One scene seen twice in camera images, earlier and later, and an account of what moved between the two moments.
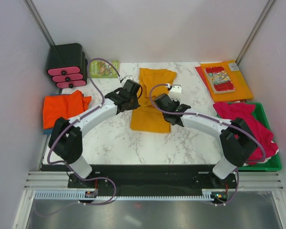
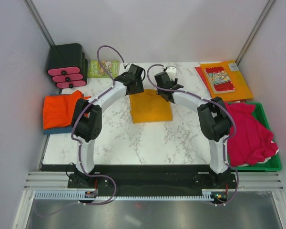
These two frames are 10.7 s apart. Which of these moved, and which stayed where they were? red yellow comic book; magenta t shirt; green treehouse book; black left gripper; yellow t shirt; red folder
Moved: yellow t shirt; black left gripper
Stayed: red yellow comic book; green treehouse book; magenta t shirt; red folder
